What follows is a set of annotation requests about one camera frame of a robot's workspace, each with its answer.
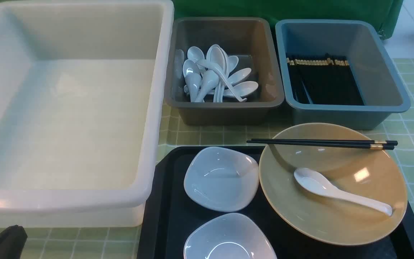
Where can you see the large white plastic tub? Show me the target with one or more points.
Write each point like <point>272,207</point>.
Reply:
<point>81,96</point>

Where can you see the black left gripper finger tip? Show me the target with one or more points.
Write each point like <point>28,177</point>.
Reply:
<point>12,242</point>

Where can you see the black serving tray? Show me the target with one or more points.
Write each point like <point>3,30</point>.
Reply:
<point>170,216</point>

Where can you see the tan noodle bowl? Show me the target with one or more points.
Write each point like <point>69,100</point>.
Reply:
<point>372,174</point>

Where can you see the white square dish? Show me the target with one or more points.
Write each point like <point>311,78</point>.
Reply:
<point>230,236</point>
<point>222,179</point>

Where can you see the pile of white spoons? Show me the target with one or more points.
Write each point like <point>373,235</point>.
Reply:
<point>200,81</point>

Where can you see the blue plastic bin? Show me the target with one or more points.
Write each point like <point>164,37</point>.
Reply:
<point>374,72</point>

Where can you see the brown plastic bin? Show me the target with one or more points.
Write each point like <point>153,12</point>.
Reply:
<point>250,39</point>

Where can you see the black chopstick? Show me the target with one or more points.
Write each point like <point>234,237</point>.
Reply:
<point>352,145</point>
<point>389,142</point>

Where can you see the white ceramic soup spoon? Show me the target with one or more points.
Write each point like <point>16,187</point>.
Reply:
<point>316,183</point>

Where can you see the bundle of black chopsticks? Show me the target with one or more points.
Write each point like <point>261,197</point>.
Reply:
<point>323,80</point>

